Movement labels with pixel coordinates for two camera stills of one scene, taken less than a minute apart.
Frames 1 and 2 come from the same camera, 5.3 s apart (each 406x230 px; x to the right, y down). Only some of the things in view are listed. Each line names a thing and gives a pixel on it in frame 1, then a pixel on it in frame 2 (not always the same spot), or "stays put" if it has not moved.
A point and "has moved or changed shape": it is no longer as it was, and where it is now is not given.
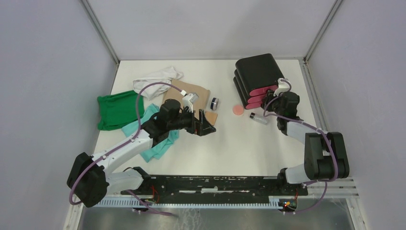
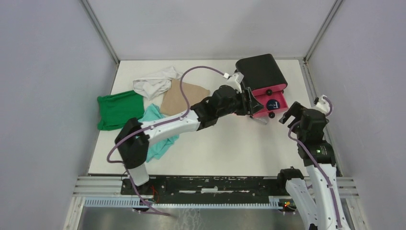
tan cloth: [173, 93] stays put
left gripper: [204, 127] to [252, 106]
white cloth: [154, 88] stays put
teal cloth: [156, 152] stays put
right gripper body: [273, 105] to [302, 137]
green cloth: [117, 110] stays put
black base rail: [221, 189] stays put
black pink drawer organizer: [254, 76] stays put
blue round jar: [214, 103] has moved or changed shape
